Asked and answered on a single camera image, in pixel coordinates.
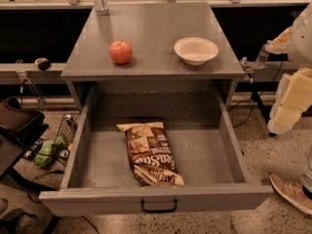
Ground brown chip bag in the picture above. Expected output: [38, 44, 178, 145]
[117, 122, 185, 186]

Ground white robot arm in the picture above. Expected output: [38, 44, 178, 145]
[266, 3, 312, 135]

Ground grey open drawer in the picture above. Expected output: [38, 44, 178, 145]
[40, 87, 272, 216]

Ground grey cabinet counter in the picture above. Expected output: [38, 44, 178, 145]
[61, 2, 243, 107]

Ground green bag on floor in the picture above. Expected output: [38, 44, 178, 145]
[33, 138, 65, 169]

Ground red apple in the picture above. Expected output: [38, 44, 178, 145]
[109, 40, 133, 64]

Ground white bowl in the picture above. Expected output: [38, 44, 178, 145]
[174, 37, 218, 66]

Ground soda can in basket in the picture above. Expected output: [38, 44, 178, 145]
[64, 114, 77, 132]

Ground clear plastic water bottle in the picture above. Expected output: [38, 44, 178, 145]
[253, 40, 270, 69]

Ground black yellow tape measure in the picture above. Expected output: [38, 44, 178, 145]
[34, 58, 51, 70]

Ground dark brown chair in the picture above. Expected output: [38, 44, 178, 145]
[0, 97, 45, 146]

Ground tan shoe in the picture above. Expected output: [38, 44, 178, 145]
[269, 173, 312, 215]

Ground grey trouser leg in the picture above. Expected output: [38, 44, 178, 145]
[301, 145, 312, 199]

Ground black drawer handle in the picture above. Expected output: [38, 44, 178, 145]
[140, 199, 177, 214]

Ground metal clamp on rail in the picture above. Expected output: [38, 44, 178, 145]
[240, 57, 254, 84]

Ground wire basket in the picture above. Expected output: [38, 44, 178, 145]
[55, 113, 80, 164]

